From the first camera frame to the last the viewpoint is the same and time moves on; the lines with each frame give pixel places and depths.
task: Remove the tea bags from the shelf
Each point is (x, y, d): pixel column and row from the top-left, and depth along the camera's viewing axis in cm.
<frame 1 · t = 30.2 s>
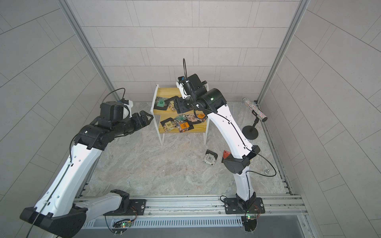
left hand: (151, 117, 68), fingers open
right hand: (179, 103, 69), fingers open
green label tea bag: (160, 103, 75), point 32 cm above the table
yellow label tea bag lower: (168, 124, 86), point 16 cm above the table
orange label tea bag: (184, 126, 85), point 16 cm above the table
teal label tea bag: (180, 118, 89), point 16 cm above the table
small orange label tea bag: (196, 118, 88), point 16 cm above the table
glitter microphone on stand: (255, 122, 92), point 12 cm above the table
white label tea bag: (210, 157, 89), on the table

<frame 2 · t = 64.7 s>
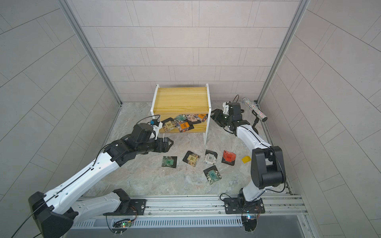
left hand: (171, 141, 73), fingers open
right hand: (209, 114, 87), fingers open
green label tea bag: (169, 161, 88), on the table
the other named things where they were.

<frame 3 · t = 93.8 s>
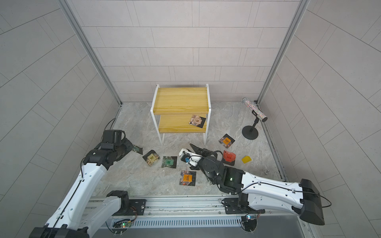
left hand: (134, 142, 79), fingers closed
right hand: (189, 147, 69), fingers open
yellow label tea bag lower: (151, 158, 88), on the table
orange label tea bag: (187, 178, 82), on the table
small orange label tea bag: (226, 141, 96), on the table
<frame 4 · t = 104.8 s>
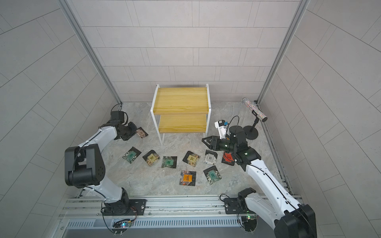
left hand: (139, 127, 94), fingers closed
right hand: (204, 141, 73), fingers open
teal label tea bag: (131, 154, 90), on the table
